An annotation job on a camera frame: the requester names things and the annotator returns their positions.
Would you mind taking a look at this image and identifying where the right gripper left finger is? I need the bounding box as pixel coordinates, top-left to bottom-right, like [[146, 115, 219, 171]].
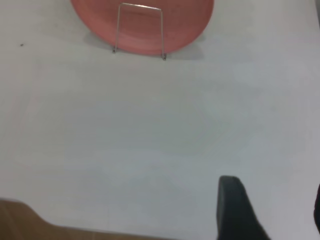
[[216, 175, 272, 240]]

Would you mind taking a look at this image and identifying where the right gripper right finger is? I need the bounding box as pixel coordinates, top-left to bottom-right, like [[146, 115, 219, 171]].
[[313, 183, 320, 226]]

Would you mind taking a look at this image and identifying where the pink plate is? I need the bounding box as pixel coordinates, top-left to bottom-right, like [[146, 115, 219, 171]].
[[69, 0, 215, 56]]

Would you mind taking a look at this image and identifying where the metal wire plate rack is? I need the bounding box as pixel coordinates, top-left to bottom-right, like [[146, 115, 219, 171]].
[[112, 2, 168, 61]]

